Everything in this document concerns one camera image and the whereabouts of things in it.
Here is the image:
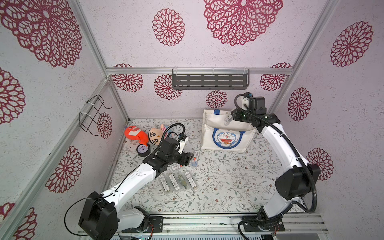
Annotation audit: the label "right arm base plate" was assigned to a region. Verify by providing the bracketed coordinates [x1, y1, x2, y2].
[239, 215, 286, 233]

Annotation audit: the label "aluminium front rail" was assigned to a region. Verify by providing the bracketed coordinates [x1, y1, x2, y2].
[111, 213, 331, 240]

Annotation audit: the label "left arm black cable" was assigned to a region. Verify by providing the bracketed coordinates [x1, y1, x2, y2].
[63, 122, 186, 237]

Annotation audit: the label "red plush toy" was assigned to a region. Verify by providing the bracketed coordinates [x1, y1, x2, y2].
[124, 126, 149, 145]

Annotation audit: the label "black wire wall rack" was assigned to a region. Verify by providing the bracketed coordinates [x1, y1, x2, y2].
[78, 95, 113, 139]

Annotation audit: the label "clear case blue parts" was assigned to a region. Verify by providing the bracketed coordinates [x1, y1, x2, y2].
[190, 150, 200, 168]
[171, 163, 182, 171]

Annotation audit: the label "grey slotted wall shelf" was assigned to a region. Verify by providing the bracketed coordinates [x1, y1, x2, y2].
[171, 69, 250, 90]

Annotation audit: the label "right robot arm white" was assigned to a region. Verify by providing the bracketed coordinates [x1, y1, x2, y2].
[231, 108, 320, 221]

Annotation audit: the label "clear compass case gold label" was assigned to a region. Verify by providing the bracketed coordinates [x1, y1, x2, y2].
[224, 114, 233, 126]

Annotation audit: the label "black round alarm clock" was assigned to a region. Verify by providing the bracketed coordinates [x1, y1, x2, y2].
[136, 144, 151, 158]

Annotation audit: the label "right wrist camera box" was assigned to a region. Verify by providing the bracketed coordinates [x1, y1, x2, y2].
[248, 97, 267, 115]

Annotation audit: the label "pink boy plush doll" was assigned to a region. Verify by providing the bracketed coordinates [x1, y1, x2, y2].
[148, 124, 166, 146]

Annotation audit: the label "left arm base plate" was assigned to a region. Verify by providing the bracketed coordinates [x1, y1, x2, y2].
[122, 216, 164, 234]

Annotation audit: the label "white Doraemon canvas bag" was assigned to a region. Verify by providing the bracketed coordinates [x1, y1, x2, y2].
[201, 110, 257, 152]

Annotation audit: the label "clear pen case green label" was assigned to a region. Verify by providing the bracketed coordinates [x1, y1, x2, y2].
[177, 173, 188, 190]

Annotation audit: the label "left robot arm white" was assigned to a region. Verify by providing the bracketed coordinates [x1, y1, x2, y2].
[79, 136, 194, 240]

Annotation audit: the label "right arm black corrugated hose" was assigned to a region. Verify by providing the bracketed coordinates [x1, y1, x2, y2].
[233, 92, 318, 240]

